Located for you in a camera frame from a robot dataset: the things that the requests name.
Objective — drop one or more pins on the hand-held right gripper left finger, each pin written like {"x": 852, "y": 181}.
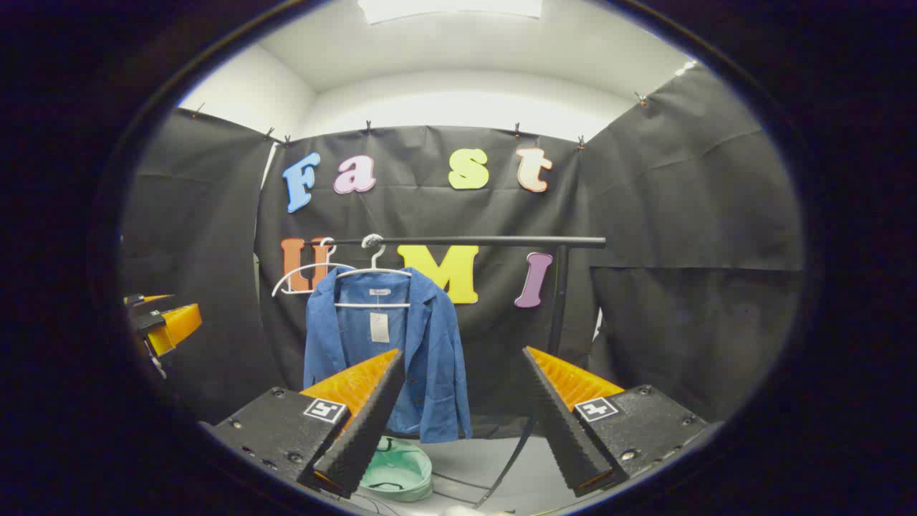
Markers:
{"x": 365, "y": 430}

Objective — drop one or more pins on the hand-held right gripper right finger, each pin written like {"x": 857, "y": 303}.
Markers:
{"x": 566, "y": 437}

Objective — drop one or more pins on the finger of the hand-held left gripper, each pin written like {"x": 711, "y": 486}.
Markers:
{"x": 147, "y": 298}
{"x": 179, "y": 326}

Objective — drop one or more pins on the green laundry hamper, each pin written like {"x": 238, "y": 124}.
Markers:
{"x": 401, "y": 473}

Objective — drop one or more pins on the white clothes hanger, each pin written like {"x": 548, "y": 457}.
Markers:
{"x": 301, "y": 269}
{"x": 387, "y": 271}

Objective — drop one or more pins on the black clothes rack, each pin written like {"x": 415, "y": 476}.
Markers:
{"x": 501, "y": 241}

